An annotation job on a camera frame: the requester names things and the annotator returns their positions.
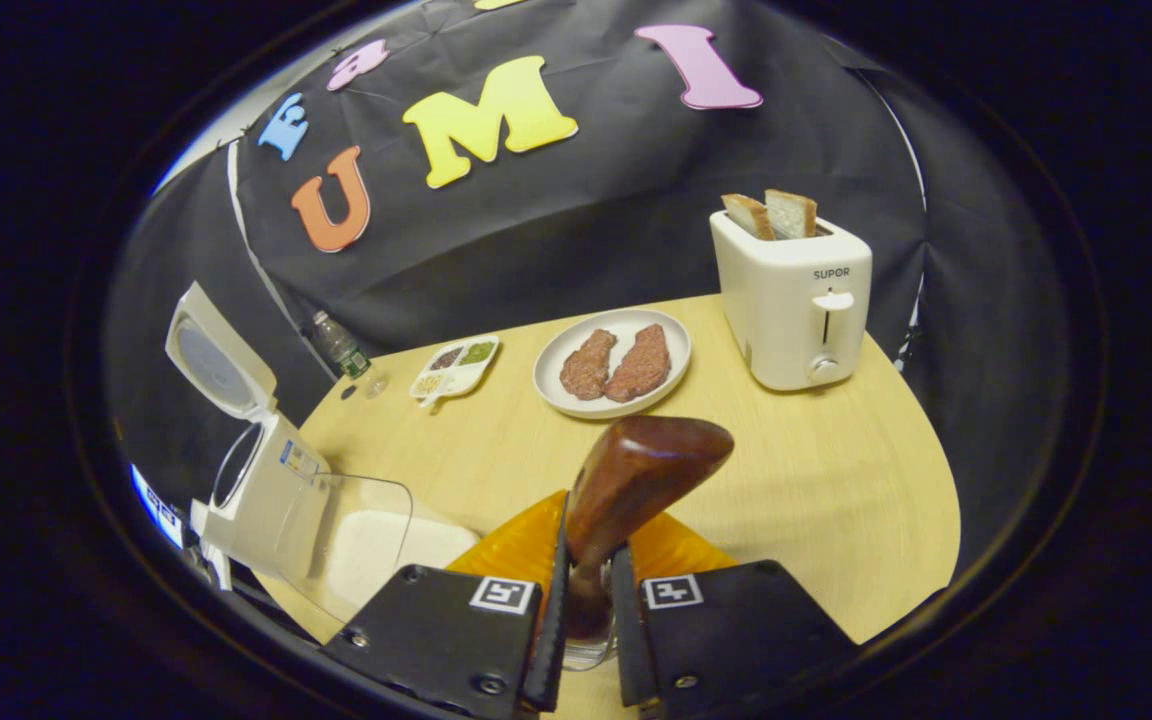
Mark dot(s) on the white rice cooker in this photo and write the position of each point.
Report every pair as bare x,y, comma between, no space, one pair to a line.
276,500

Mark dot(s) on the brown steak piece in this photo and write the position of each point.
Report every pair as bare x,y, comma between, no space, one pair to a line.
641,365
588,365

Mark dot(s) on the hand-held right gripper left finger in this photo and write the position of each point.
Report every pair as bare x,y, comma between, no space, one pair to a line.
548,650

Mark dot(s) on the white round plate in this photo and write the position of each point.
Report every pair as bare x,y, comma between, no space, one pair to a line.
673,345

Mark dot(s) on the computer monitor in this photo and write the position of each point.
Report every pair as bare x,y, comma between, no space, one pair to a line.
158,510

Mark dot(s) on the toast slice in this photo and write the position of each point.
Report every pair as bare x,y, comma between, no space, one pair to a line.
748,217
794,213

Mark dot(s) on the brown wooden spoon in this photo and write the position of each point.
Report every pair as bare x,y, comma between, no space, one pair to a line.
636,470

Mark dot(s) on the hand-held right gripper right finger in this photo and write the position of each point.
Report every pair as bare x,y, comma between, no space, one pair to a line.
626,640

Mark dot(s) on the clear plastic water bottle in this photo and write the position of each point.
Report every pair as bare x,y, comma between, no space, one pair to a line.
341,348

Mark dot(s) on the white toaster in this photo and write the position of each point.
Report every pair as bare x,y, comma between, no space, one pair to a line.
781,320

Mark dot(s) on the black backdrop cloth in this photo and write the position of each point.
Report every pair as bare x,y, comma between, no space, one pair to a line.
636,200

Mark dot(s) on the white divided seasoning tray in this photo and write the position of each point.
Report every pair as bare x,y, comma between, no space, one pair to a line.
451,372

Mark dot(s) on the clear plastic rice container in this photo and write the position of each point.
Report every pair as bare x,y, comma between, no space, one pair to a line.
376,493

